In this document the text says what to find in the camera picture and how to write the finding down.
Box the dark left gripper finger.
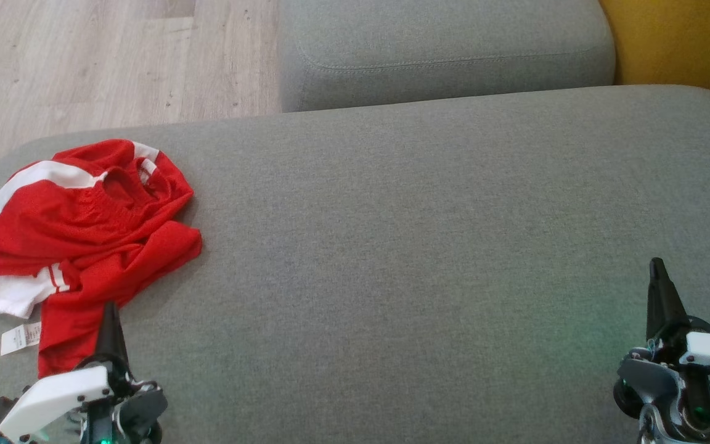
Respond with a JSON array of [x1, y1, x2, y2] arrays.
[[93, 301, 129, 371]]

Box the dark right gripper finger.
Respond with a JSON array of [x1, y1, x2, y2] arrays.
[[647, 258, 690, 343]]

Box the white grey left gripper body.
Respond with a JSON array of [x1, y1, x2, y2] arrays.
[[0, 364, 169, 444]]

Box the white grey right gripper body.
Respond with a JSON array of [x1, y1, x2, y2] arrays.
[[614, 318, 710, 444]]

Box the red white sports jersey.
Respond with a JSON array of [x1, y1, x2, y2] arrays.
[[0, 139, 203, 379]]

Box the yellow sofa backrest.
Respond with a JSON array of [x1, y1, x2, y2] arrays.
[[598, 0, 710, 112]]

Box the large grey sofa seat cushion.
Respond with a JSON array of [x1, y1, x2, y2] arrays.
[[0, 84, 710, 444]]

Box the medium grey sofa seat cushion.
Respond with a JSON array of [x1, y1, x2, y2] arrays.
[[276, 0, 616, 113]]

